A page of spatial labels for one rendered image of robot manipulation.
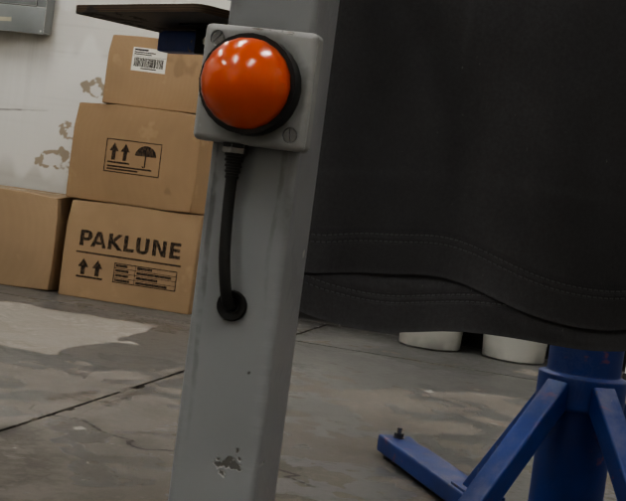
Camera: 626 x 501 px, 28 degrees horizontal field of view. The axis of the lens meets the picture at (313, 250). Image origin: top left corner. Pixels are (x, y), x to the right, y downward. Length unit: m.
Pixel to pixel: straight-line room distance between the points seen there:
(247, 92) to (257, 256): 0.08
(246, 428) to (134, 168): 4.84
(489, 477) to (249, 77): 1.54
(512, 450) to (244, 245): 1.51
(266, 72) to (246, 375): 0.13
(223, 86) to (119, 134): 4.91
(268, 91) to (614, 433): 1.60
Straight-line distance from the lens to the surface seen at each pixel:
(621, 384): 2.14
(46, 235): 5.55
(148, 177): 5.34
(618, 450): 2.04
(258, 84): 0.50
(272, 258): 0.54
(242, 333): 0.54
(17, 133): 6.15
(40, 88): 6.11
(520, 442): 2.03
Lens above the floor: 0.61
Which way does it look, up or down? 3 degrees down
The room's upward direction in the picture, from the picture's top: 7 degrees clockwise
